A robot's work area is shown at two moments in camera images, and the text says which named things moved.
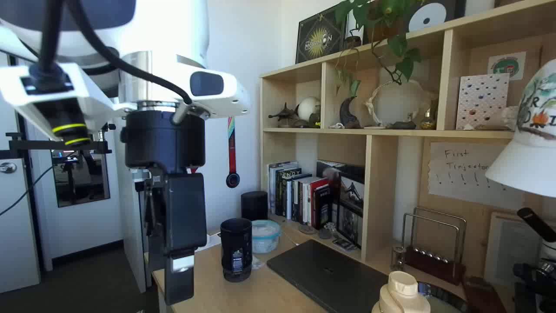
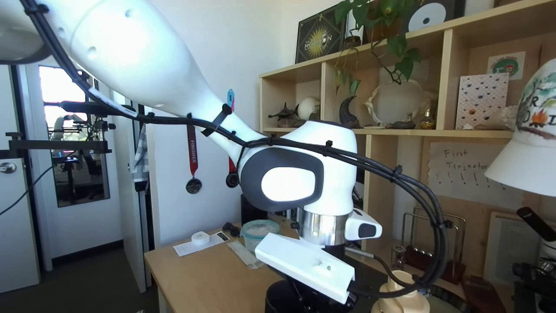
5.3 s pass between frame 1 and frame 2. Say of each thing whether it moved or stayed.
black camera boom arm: stayed
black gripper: moved
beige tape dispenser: stayed
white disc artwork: stayed
